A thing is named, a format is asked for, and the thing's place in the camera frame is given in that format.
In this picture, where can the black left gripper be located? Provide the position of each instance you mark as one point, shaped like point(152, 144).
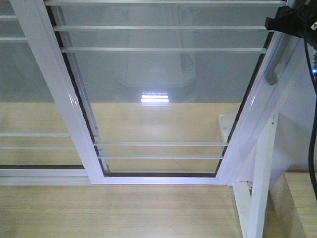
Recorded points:
point(299, 22)

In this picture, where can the grey metal door handle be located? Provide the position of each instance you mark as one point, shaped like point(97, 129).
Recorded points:
point(277, 64)

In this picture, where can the white sliding glass door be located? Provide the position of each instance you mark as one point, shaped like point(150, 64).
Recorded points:
point(158, 91)

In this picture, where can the light wooden box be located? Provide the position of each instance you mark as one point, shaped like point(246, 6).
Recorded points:
point(291, 207)

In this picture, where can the white diagonal support brace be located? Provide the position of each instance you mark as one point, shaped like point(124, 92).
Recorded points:
point(243, 202)

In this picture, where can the light wooden platform board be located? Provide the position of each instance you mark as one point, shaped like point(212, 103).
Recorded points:
point(111, 210)

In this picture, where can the white door frame post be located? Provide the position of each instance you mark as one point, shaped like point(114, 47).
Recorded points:
point(272, 148)

